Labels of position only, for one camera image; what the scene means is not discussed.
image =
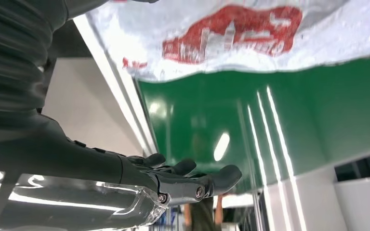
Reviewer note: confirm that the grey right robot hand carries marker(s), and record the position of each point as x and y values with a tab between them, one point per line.
60	165

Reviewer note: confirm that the green conveyor belt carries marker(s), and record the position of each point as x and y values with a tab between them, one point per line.
300	111

